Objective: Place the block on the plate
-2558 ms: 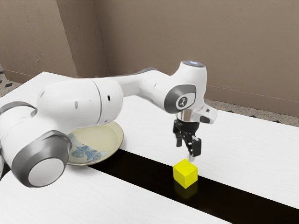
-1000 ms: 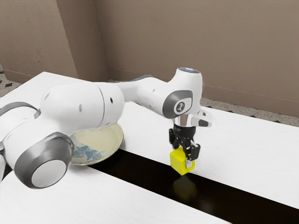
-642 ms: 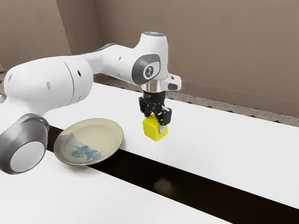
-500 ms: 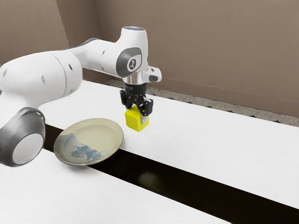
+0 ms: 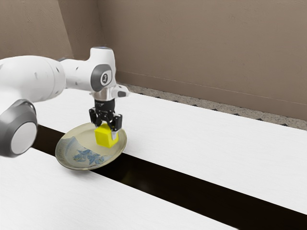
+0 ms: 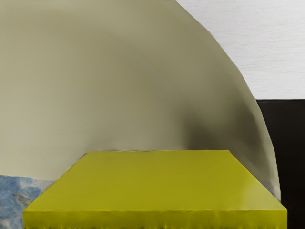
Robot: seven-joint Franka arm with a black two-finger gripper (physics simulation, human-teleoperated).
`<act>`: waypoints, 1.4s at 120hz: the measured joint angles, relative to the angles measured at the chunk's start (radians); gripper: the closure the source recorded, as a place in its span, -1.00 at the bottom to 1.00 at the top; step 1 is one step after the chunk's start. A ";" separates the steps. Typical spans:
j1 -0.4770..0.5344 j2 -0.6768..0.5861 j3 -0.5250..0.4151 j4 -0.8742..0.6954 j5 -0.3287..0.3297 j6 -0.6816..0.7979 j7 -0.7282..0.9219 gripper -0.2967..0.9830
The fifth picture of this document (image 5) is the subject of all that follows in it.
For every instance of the yellow block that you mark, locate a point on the yellow block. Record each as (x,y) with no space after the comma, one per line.
(104,136)

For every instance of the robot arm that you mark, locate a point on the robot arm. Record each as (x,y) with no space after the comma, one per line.
(36,76)

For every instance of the cream plate with blue print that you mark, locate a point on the cream plate with blue print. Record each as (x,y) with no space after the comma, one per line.
(81,153)

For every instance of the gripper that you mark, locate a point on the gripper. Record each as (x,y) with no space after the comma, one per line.
(104,109)

